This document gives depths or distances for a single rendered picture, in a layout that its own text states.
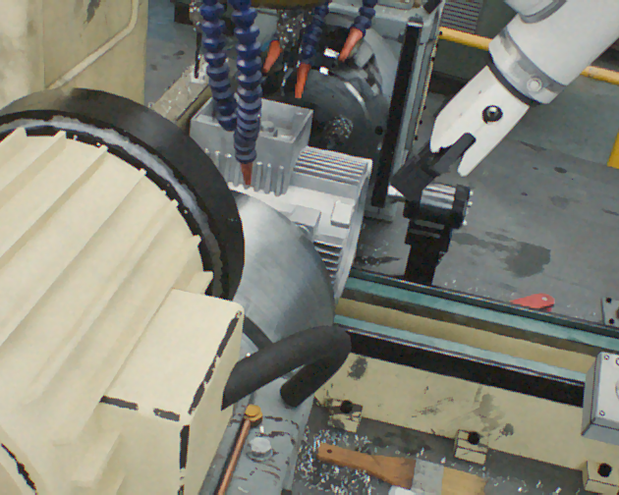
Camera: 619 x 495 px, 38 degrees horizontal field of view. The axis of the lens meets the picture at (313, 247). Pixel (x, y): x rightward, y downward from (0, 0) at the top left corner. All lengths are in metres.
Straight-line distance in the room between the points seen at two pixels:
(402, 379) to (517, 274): 0.46
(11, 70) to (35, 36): 0.04
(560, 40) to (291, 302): 0.35
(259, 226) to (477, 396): 0.42
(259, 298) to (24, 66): 0.35
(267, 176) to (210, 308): 0.60
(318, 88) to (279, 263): 0.50
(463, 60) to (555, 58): 3.43
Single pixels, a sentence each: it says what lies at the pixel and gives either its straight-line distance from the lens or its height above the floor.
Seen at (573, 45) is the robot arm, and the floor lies 1.33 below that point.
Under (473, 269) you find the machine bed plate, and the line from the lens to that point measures 1.51.
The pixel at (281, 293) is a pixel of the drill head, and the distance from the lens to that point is 0.78.
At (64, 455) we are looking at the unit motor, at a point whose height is 1.31.
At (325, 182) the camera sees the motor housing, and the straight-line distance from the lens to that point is 1.03.
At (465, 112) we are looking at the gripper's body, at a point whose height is 1.24.
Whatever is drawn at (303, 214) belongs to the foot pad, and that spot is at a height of 1.08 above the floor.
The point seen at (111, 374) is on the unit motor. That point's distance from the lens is 0.39.
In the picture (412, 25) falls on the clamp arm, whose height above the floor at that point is 1.25.
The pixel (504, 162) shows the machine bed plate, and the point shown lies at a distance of 1.91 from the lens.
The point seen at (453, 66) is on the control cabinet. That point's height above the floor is 0.16.
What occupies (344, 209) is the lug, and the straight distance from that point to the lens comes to 1.01.
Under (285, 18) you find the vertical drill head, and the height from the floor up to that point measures 1.28.
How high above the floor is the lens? 1.58
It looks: 32 degrees down
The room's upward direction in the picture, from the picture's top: 9 degrees clockwise
